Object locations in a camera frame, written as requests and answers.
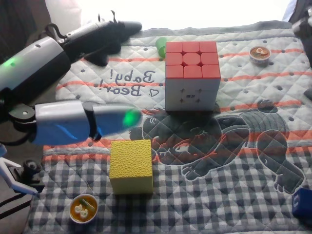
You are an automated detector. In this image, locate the toy soup bowl with egg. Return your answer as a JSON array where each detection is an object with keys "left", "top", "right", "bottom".
[{"left": 249, "top": 46, "right": 272, "bottom": 66}]

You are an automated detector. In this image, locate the yellow textured block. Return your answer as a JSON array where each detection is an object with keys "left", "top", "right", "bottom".
[{"left": 109, "top": 139, "right": 154, "bottom": 195}]

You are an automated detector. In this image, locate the small green cylinder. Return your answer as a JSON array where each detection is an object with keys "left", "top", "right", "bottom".
[{"left": 155, "top": 37, "right": 167, "bottom": 59}]

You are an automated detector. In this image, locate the blue block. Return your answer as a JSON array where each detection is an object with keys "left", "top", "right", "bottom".
[{"left": 292, "top": 187, "right": 312, "bottom": 219}]

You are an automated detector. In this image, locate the orange and green block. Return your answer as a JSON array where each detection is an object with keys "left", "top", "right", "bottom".
[{"left": 165, "top": 40, "right": 222, "bottom": 112}]

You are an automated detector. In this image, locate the white bracket with black knob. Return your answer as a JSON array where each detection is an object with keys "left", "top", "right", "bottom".
[{"left": 0, "top": 142, "right": 46, "bottom": 195}]

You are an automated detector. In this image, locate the grey quilt with bear print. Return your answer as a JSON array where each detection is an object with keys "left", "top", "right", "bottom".
[{"left": 29, "top": 20, "right": 312, "bottom": 234}]

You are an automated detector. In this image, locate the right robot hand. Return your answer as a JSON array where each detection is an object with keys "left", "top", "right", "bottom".
[{"left": 291, "top": 9, "right": 312, "bottom": 47}]

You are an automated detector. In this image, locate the toy soup bowl with greens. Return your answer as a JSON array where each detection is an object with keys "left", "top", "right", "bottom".
[{"left": 69, "top": 194, "right": 99, "bottom": 223}]

